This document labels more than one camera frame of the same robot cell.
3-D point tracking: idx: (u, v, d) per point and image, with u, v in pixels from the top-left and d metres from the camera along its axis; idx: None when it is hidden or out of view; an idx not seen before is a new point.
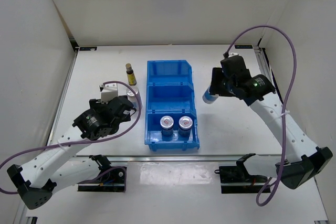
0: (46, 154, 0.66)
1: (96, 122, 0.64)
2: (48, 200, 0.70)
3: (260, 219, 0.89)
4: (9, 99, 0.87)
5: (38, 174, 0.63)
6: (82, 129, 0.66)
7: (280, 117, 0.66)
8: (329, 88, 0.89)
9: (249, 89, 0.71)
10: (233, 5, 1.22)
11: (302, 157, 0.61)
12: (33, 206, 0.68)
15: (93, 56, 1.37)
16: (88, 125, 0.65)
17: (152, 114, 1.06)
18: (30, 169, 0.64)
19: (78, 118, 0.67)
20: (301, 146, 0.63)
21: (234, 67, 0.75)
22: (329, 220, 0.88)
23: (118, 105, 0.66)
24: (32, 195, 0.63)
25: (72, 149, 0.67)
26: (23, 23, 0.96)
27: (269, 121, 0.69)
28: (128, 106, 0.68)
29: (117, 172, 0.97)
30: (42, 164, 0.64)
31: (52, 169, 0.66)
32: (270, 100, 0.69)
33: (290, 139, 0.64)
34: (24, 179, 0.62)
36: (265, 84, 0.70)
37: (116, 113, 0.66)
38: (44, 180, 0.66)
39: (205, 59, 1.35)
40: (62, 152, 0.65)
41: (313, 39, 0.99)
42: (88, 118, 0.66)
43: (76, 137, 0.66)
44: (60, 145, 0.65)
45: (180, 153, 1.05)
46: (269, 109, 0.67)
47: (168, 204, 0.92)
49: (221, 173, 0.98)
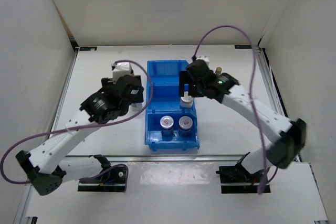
0: (54, 139, 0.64)
1: (103, 105, 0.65)
2: (59, 185, 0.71)
3: (260, 219, 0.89)
4: (9, 99, 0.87)
5: (46, 160, 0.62)
6: (90, 112, 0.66)
7: (250, 103, 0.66)
8: (328, 88, 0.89)
9: (218, 91, 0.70)
10: (233, 6, 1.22)
11: (280, 132, 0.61)
12: (44, 193, 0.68)
15: (93, 56, 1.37)
16: (96, 109, 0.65)
17: (152, 113, 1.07)
18: (39, 154, 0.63)
19: (85, 102, 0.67)
20: (276, 123, 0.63)
21: (199, 70, 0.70)
22: (329, 220, 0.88)
23: (124, 86, 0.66)
24: (42, 181, 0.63)
25: (80, 134, 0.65)
26: (23, 24, 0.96)
27: (242, 112, 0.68)
28: (134, 85, 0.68)
29: (117, 173, 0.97)
30: (50, 150, 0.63)
31: (60, 154, 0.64)
32: (237, 93, 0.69)
33: (264, 120, 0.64)
34: (34, 164, 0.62)
36: (229, 80, 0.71)
37: (123, 94, 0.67)
38: (53, 166, 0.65)
39: (204, 58, 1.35)
40: (70, 137, 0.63)
41: (313, 39, 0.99)
42: (95, 102, 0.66)
43: (84, 121, 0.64)
44: (67, 129, 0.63)
45: (180, 153, 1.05)
46: (237, 100, 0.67)
47: (169, 204, 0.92)
49: (221, 173, 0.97)
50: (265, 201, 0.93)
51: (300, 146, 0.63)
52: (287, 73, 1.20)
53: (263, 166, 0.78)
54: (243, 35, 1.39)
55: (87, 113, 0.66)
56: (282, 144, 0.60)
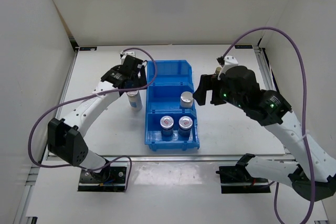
0: (84, 104, 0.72)
1: (121, 77, 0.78)
2: (84, 158, 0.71)
3: (260, 219, 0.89)
4: (9, 99, 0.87)
5: (82, 120, 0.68)
6: (111, 82, 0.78)
7: (303, 139, 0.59)
8: (329, 87, 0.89)
9: (265, 112, 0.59)
10: (233, 6, 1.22)
11: (328, 178, 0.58)
12: (75, 162, 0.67)
15: (93, 56, 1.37)
16: (116, 79, 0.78)
17: (152, 114, 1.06)
18: (73, 117, 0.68)
19: (104, 76, 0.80)
20: (325, 166, 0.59)
21: (247, 84, 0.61)
22: (329, 220, 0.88)
23: (133, 62, 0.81)
24: (80, 141, 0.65)
25: (106, 99, 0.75)
26: (23, 24, 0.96)
27: (287, 142, 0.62)
28: (139, 61, 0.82)
29: (117, 173, 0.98)
30: (84, 112, 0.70)
31: (91, 117, 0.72)
32: (289, 122, 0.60)
33: (314, 161, 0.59)
34: (71, 125, 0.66)
36: (281, 104, 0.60)
37: (133, 68, 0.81)
38: (83, 129, 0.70)
39: (205, 58, 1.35)
40: (100, 100, 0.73)
41: (313, 39, 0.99)
42: (113, 75, 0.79)
43: (109, 87, 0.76)
44: (97, 94, 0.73)
45: (180, 153, 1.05)
46: (289, 132, 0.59)
47: (168, 204, 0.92)
49: (221, 173, 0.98)
50: (265, 201, 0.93)
51: None
52: (288, 73, 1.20)
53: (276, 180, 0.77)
54: (243, 35, 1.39)
55: (109, 83, 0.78)
56: (327, 189, 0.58)
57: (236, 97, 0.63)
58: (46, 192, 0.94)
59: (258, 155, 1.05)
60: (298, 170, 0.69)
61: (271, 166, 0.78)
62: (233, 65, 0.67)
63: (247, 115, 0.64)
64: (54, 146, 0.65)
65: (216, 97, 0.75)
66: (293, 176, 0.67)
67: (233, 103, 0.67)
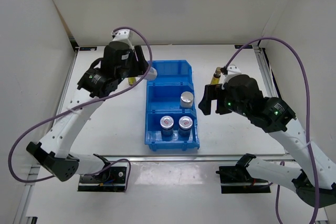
0: (60, 123, 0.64)
1: (101, 79, 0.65)
2: (75, 169, 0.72)
3: (260, 219, 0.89)
4: (9, 99, 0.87)
5: (59, 143, 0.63)
6: (89, 89, 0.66)
7: (306, 147, 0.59)
8: (329, 87, 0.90)
9: (269, 119, 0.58)
10: (233, 6, 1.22)
11: (332, 185, 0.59)
12: (64, 178, 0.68)
15: (93, 56, 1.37)
16: (94, 84, 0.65)
17: (152, 113, 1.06)
18: (49, 140, 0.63)
19: (81, 81, 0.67)
20: (330, 174, 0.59)
21: (249, 92, 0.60)
22: (329, 220, 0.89)
23: (113, 55, 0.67)
24: (59, 166, 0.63)
25: (84, 113, 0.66)
26: (23, 24, 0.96)
27: (291, 149, 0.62)
28: (122, 51, 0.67)
29: (117, 172, 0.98)
30: (60, 132, 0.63)
31: (70, 135, 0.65)
32: (293, 129, 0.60)
33: (318, 169, 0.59)
34: (47, 151, 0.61)
36: (285, 111, 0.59)
37: (115, 64, 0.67)
38: (64, 149, 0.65)
39: (204, 58, 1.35)
40: (76, 116, 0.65)
41: (313, 39, 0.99)
42: (90, 78, 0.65)
43: (86, 99, 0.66)
44: (72, 110, 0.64)
45: (180, 153, 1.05)
46: (293, 140, 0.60)
47: (168, 204, 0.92)
49: (220, 173, 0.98)
50: (265, 201, 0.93)
51: None
52: (288, 73, 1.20)
53: (277, 182, 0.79)
54: (243, 36, 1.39)
55: (86, 91, 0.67)
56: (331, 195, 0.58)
57: (240, 105, 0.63)
58: (46, 192, 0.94)
59: (258, 155, 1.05)
60: (303, 176, 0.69)
61: (273, 169, 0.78)
62: (236, 74, 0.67)
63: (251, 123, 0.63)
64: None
65: (221, 106, 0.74)
66: (297, 181, 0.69)
67: (238, 111, 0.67)
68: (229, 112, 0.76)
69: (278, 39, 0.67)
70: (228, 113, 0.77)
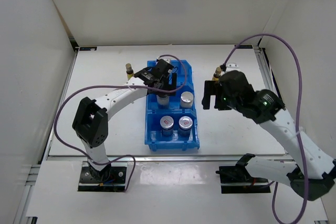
0: (116, 92, 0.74)
1: (151, 78, 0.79)
2: (101, 144, 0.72)
3: (259, 219, 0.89)
4: (9, 99, 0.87)
5: (111, 105, 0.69)
6: (142, 80, 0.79)
7: (296, 136, 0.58)
8: (329, 87, 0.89)
9: (260, 111, 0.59)
10: (233, 6, 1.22)
11: (322, 174, 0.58)
12: (93, 145, 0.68)
15: (93, 56, 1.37)
16: (146, 79, 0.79)
17: (152, 114, 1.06)
18: (104, 100, 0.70)
19: (138, 73, 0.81)
20: (321, 163, 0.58)
21: (238, 85, 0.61)
22: (329, 220, 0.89)
23: (165, 65, 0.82)
24: (104, 124, 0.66)
25: (135, 93, 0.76)
26: (23, 24, 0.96)
27: (281, 140, 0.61)
28: (171, 65, 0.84)
29: (117, 172, 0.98)
30: (114, 98, 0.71)
31: (118, 105, 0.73)
32: (282, 119, 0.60)
33: (308, 158, 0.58)
34: (101, 107, 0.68)
36: (274, 102, 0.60)
37: (164, 72, 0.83)
38: (109, 115, 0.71)
39: (204, 58, 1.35)
40: (129, 92, 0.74)
41: (313, 39, 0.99)
42: (145, 74, 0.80)
43: (140, 83, 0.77)
44: (129, 86, 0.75)
45: (180, 153, 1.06)
46: (282, 129, 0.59)
47: (168, 204, 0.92)
49: (221, 173, 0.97)
50: (265, 201, 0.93)
51: None
52: (289, 73, 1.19)
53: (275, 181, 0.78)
54: (243, 35, 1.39)
55: (140, 80, 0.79)
56: (322, 185, 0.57)
57: (231, 99, 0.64)
58: (46, 192, 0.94)
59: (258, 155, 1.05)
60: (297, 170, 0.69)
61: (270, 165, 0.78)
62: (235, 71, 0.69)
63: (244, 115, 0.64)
64: (79, 122, 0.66)
65: (219, 102, 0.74)
66: (291, 175, 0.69)
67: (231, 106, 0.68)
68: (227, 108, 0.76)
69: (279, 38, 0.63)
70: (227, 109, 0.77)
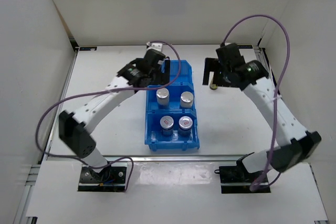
0: (95, 100, 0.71)
1: (137, 74, 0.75)
2: (91, 151, 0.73)
3: (259, 219, 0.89)
4: (9, 99, 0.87)
5: (91, 117, 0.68)
6: (126, 79, 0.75)
7: (272, 101, 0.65)
8: (328, 87, 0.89)
9: (242, 75, 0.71)
10: (233, 6, 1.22)
11: (291, 140, 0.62)
12: (81, 155, 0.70)
15: (93, 56, 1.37)
16: (132, 77, 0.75)
17: (152, 114, 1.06)
18: (83, 112, 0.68)
19: (121, 71, 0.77)
20: (292, 129, 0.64)
21: (229, 53, 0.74)
22: (329, 220, 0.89)
23: (153, 57, 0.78)
24: (85, 137, 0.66)
25: (118, 96, 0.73)
26: (23, 24, 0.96)
27: (261, 105, 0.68)
28: (161, 56, 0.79)
29: (117, 173, 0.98)
30: (93, 108, 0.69)
31: (101, 114, 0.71)
32: (262, 85, 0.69)
33: (281, 123, 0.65)
34: (79, 120, 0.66)
36: (259, 70, 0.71)
37: (152, 65, 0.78)
38: (94, 124, 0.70)
39: (204, 58, 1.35)
40: (111, 97, 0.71)
41: (313, 39, 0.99)
42: (130, 71, 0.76)
43: (124, 85, 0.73)
44: (108, 91, 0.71)
45: (180, 153, 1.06)
46: (261, 94, 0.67)
47: (169, 204, 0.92)
49: (221, 173, 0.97)
50: (265, 201, 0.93)
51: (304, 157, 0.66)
52: (289, 73, 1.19)
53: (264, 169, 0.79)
54: (243, 35, 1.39)
55: (124, 79, 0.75)
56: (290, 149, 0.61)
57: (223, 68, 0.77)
58: (46, 192, 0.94)
59: None
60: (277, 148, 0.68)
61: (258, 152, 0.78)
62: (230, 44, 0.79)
63: (232, 83, 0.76)
64: (63, 136, 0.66)
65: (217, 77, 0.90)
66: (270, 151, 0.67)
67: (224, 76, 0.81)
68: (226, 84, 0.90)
69: (280, 23, 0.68)
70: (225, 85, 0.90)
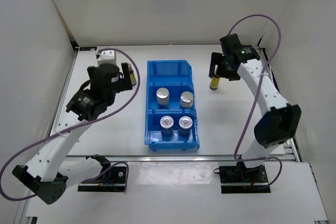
0: (48, 147, 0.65)
1: (89, 103, 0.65)
2: (63, 193, 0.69)
3: (259, 219, 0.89)
4: (9, 98, 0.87)
5: (45, 168, 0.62)
6: (77, 112, 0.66)
7: (258, 76, 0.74)
8: (328, 87, 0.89)
9: (236, 55, 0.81)
10: (233, 6, 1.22)
11: (270, 107, 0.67)
12: (51, 201, 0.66)
15: (93, 56, 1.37)
16: (84, 107, 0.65)
17: (152, 114, 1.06)
18: (36, 164, 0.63)
19: (70, 103, 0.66)
20: (273, 100, 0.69)
21: (230, 41, 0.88)
22: (329, 220, 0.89)
23: (103, 77, 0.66)
24: (46, 189, 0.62)
25: (72, 136, 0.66)
26: (23, 24, 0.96)
27: (249, 83, 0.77)
28: (112, 73, 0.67)
29: (117, 173, 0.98)
30: (46, 157, 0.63)
31: (58, 159, 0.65)
32: (252, 65, 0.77)
33: (263, 94, 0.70)
34: (33, 175, 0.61)
36: (251, 53, 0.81)
37: (105, 86, 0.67)
38: (55, 169, 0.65)
39: (204, 58, 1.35)
40: (63, 140, 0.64)
41: (313, 39, 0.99)
42: (80, 100, 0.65)
43: (73, 122, 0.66)
44: (59, 134, 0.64)
45: (180, 153, 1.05)
46: (250, 70, 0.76)
47: (169, 204, 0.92)
49: (221, 173, 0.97)
50: (265, 201, 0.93)
51: (288, 132, 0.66)
52: (289, 73, 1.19)
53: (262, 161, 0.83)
54: (243, 35, 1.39)
55: (74, 113, 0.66)
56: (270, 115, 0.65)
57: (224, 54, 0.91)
58: None
59: None
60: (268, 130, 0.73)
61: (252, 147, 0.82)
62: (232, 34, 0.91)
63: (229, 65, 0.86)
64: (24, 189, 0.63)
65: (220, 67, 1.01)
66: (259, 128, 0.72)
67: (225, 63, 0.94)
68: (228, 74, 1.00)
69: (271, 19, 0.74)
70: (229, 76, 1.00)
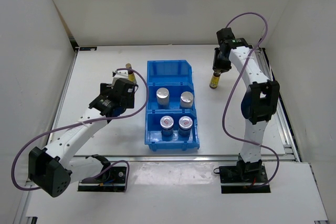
0: (69, 132, 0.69)
1: (109, 104, 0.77)
2: (65, 188, 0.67)
3: (259, 219, 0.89)
4: (9, 98, 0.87)
5: (65, 150, 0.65)
6: (98, 110, 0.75)
7: (244, 59, 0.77)
8: (328, 87, 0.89)
9: (228, 44, 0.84)
10: (233, 6, 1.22)
11: (253, 83, 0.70)
12: (55, 193, 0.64)
15: (93, 56, 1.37)
16: (104, 106, 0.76)
17: (152, 113, 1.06)
18: (56, 147, 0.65)
19: (93, 102, 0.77)
20: (255, 77, 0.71)
21: (224, 32, 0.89)
22: (329, 220, 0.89)
23: (122, 86, 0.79)
24: (60, 173, 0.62)
25: (93, 128, 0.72)
26: (23, 24, 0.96)
27: (239, 66, 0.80)
28: (130, 84, 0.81)
29: (117, 173, 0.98)
30: (67, 141, 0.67)
31: (75, 147, 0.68)
32: (241, 50, 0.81)
33: (248, 72, 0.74)
34: (52, 156, 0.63)
36: (241, 42, 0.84)
37: (122, 93, 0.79)
38: (68, 158, 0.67)
39: (204, 58, 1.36)
40: (85, 128, 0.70)
41: (313, 39, 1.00)
42: (102, 102, 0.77)
43: (96, 116, 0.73)
44: (83, 123, 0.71)
45: (180, 153, 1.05)
46: (238, 54, 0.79)
47: (168, 204, 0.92)
49: (221, 173, 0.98)
50: (265, 201, 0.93)
51: (270, 106, 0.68)
52: (289, 72, 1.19)
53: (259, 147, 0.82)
54: (243, 35, 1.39)
55: (96, 110, 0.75)
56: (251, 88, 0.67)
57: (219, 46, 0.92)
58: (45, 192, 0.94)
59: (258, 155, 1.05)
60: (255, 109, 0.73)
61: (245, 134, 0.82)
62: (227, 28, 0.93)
63: (223, 54, 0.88)
64: (34, 174, 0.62)
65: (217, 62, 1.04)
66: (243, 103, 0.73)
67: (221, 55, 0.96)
68: (226, 65, 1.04)
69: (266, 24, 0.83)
70: (226, 66, 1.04)
